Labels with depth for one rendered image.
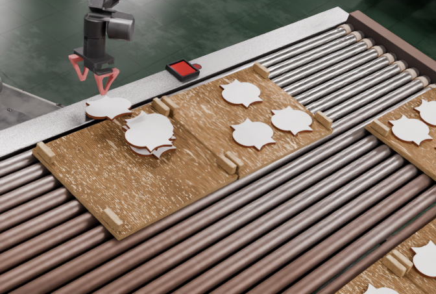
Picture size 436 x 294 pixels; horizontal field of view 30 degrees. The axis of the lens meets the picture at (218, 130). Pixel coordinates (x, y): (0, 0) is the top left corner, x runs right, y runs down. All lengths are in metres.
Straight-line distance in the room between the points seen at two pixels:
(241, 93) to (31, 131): 0.65
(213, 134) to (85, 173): 0.41
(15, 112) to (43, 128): 1.08
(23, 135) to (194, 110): 0.50
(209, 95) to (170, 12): 2.21
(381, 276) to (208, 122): 0.65
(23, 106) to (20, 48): 0.78
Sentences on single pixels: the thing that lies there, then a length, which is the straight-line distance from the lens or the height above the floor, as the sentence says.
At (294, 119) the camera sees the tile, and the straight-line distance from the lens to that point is 2.41.
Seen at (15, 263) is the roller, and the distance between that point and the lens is 1.87.
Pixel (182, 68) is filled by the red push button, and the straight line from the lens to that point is 2.50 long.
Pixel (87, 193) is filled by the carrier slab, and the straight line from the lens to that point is 2.01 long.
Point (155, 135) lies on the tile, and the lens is 2.13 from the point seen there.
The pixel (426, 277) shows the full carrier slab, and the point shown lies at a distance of 2.13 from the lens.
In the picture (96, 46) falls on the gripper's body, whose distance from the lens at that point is 2.13.
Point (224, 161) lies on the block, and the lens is 2.15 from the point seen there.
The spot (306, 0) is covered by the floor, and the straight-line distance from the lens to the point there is 5.13.
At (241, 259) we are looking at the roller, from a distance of 1.98.
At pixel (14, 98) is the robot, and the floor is 0.24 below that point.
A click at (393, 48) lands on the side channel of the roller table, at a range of 2.99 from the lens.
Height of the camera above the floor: 2.33
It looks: 38 degrees down
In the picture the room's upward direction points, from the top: 18 degrees clockwise
